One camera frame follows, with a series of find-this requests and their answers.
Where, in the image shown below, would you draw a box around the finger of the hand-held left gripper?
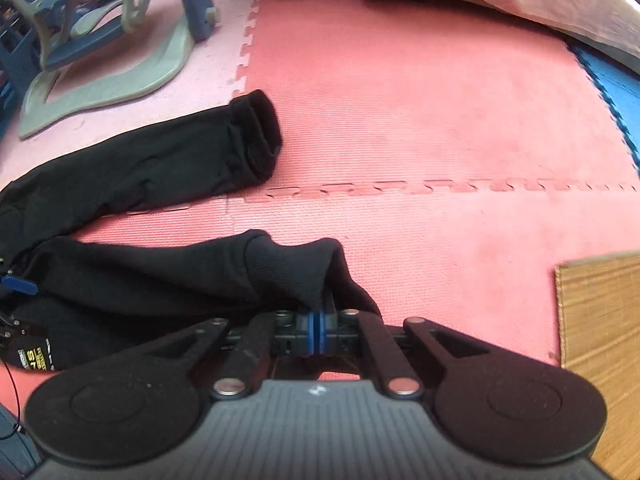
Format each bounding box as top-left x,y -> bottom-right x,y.
0,274 -> 38,296
0,310 -> 23,356

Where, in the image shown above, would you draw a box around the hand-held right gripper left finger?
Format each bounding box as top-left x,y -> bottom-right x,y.
150,310 -> 317,398

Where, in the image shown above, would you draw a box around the black pants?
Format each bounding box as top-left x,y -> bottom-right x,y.
0,90 -> 386,378

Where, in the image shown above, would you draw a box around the blue plastic toy frame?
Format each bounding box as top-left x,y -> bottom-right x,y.
0,0 -> 238,128

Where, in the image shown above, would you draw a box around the blue foam mat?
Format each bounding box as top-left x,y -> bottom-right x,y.
570,42 -> 640,167

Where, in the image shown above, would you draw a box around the person's leg in jeans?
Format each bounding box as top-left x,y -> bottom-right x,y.
0,402 -> 43,480

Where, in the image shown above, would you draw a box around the thin black cable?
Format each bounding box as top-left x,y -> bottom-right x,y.
0,360 -> 26,441

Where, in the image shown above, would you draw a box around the brown bamboo mat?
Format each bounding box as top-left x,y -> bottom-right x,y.
554,249 -> 640,480

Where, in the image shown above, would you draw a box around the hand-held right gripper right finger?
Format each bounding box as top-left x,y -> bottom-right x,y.
320,310 -> 493,400

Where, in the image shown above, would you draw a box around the red foam mat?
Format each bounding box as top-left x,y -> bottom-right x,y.
0,0 -> 640,401

